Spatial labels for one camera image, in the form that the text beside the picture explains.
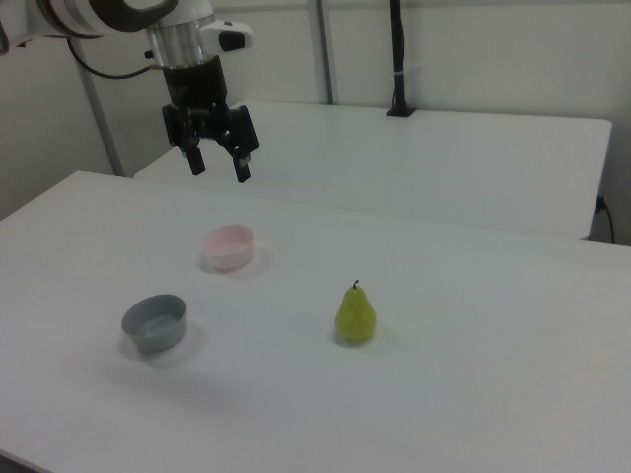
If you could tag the green pear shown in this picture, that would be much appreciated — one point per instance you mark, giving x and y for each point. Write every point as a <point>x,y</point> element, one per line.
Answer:
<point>355,317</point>

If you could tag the grey metal partition post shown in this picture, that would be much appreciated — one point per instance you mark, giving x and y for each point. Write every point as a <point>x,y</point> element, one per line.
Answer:
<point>323,49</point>
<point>101,123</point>

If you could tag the pink plastic bowl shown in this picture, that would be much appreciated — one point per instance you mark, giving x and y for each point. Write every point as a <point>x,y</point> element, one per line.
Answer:
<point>229,256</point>

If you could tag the grey plastic bowl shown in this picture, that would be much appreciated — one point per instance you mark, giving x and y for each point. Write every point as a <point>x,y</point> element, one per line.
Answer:
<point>162,340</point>

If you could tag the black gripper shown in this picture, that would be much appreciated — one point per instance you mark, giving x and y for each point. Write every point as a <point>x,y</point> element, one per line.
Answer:
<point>197,88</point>

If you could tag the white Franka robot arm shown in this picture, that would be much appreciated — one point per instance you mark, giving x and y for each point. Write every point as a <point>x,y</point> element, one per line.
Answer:
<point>98,15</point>

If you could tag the black camera pole with base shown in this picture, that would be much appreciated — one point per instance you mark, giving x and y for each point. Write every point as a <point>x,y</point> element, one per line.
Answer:
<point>398,49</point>

